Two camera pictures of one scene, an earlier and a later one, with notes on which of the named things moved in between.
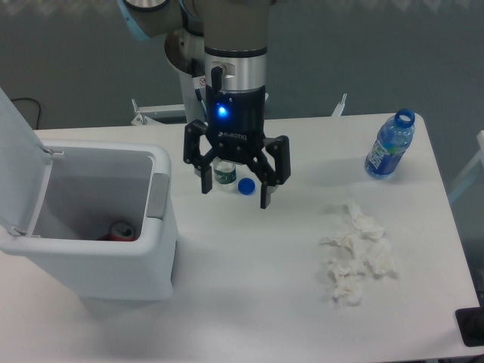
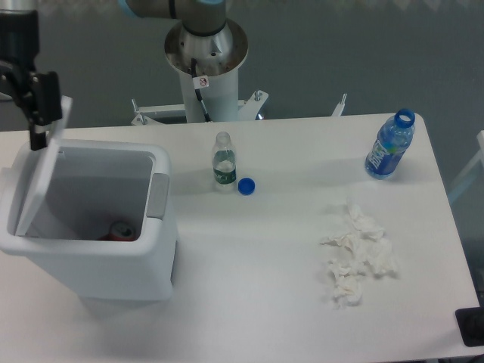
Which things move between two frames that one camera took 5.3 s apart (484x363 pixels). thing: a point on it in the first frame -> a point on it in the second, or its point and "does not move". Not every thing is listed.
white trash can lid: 25,168 -> 54,131
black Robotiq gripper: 235,123 -> 35,96
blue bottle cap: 246,186 does not move
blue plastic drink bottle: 393,136 does not move
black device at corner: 470,324 does not move
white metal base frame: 141,113 does not move
